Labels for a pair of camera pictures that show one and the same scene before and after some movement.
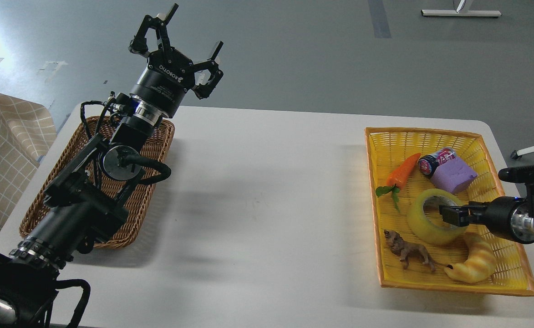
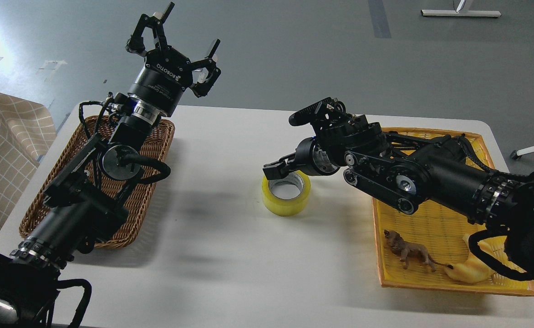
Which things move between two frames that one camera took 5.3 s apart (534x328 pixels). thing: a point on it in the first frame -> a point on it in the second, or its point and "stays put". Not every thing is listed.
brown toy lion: x=407 y=249 stays put
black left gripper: x=170 y=74 stays put
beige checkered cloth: x=12 y=134 stays put
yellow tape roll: x=423 y=228 -> x=283 y=207
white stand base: x=457 y=12 stays put
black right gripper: x=511 y=217 -> x=310 y=156
